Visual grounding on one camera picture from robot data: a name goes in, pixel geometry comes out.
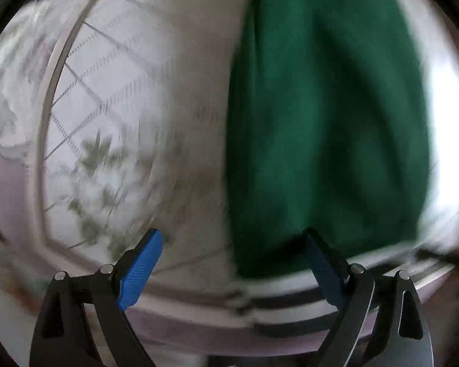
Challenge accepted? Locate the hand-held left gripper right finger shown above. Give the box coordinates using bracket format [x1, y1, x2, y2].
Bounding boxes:
[303, 228, 435, 367]

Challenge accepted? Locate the diamond pattern floral mat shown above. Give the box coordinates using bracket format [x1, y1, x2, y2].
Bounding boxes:
[34, 0, 459, 314]

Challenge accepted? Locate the green and white varsity jacket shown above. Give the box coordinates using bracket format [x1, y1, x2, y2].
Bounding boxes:
[225, 0, 459, 339]

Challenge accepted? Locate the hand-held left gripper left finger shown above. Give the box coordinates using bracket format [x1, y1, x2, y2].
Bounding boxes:
[29, 228, 165, 367]

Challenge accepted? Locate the bed with purple floral sheet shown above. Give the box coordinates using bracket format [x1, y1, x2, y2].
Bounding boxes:
[0, 0, 459, 356]

